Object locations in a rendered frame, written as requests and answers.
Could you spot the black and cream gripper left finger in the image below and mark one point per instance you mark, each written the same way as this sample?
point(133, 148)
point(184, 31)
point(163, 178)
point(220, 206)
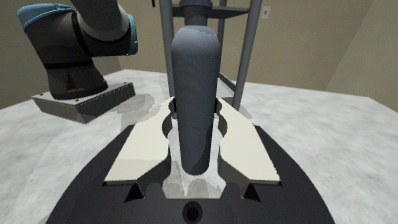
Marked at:
point(121, 171)

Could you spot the white shelving unit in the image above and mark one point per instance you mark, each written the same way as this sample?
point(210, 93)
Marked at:
point(226, 89)

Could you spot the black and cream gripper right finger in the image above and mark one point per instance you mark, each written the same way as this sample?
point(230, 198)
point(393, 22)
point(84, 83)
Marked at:
point(264, 171)

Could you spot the dark grey bottle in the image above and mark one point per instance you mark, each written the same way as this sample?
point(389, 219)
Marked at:
point(195, 53)

